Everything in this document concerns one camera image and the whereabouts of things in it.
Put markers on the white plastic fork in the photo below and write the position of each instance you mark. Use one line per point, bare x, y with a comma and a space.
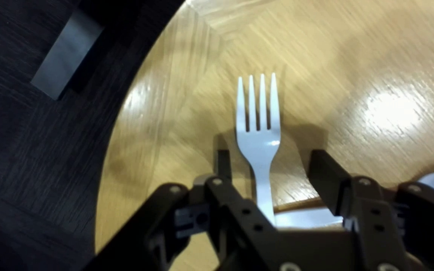
259, 145

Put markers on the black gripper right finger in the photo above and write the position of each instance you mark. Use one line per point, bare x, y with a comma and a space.
376, 221

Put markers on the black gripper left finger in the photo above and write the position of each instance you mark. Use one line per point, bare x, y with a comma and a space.
226, 227

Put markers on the grey tape strip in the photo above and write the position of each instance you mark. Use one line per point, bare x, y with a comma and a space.
66, 54

